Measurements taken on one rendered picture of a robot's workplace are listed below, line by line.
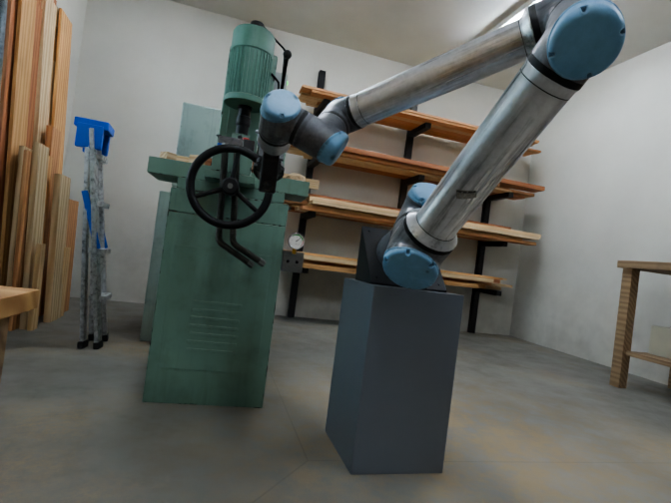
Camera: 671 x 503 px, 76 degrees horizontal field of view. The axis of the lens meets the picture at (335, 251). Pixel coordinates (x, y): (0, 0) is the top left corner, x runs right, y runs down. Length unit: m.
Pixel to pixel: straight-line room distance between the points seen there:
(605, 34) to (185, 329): 1.49
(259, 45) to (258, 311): 1.06
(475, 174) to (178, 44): 3.78
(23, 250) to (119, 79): 2.01
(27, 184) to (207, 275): 1.49
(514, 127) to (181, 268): 1.23
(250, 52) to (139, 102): 2.52
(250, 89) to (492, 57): 1.08
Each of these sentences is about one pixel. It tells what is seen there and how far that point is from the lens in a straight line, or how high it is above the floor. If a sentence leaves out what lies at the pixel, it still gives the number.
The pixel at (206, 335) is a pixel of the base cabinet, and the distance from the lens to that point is 1.72.
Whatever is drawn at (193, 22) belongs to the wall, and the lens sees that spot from 4.58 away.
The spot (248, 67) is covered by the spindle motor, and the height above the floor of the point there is 1.33.
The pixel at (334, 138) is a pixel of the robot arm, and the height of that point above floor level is 0.90.
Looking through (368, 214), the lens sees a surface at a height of 1.05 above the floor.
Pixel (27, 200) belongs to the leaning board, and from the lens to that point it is 2.94.
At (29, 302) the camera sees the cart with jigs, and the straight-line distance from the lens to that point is 0.63.
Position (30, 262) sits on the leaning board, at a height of 0.37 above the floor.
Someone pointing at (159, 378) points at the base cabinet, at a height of 0.09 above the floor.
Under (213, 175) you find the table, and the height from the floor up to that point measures 0.85.
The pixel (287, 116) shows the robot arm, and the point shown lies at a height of 0.93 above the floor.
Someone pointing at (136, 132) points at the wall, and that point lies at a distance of 4.28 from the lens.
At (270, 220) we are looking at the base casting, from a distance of 1.69.
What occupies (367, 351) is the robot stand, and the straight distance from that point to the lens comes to 1.28.
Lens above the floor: 0.61
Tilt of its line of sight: 1 degrees up
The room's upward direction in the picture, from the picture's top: 7 degrees clockwise
